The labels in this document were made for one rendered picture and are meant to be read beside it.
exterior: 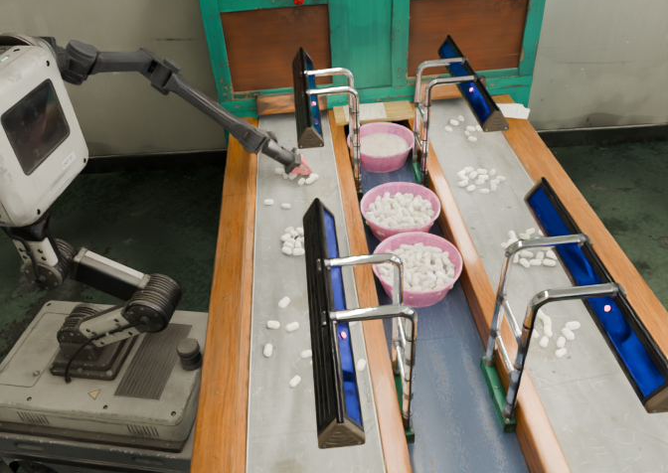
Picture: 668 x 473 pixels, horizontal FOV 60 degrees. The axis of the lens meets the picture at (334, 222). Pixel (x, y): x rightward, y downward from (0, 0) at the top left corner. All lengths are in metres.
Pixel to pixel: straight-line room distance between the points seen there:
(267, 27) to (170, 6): 1.01
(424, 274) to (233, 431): 0.73
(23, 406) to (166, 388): 0.43
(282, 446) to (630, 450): 0.76
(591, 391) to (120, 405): 1.30
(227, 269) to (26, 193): 0.60
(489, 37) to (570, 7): 0.99
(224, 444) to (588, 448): 0.80
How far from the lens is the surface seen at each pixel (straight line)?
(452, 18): 2.51
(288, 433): 1.41
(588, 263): 1.31
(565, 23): 3.52
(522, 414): 1.44
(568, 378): 1.55
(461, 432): 1.49
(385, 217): 1.96
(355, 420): 1.02
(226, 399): 1.46
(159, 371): 1.94
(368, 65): 2.50
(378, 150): 2.29
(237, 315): 1.62
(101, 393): 1.96
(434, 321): 1.69
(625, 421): 1.52
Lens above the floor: 1.93
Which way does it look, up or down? 38 degrees down
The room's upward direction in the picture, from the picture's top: 4 degrees counter-clockwise
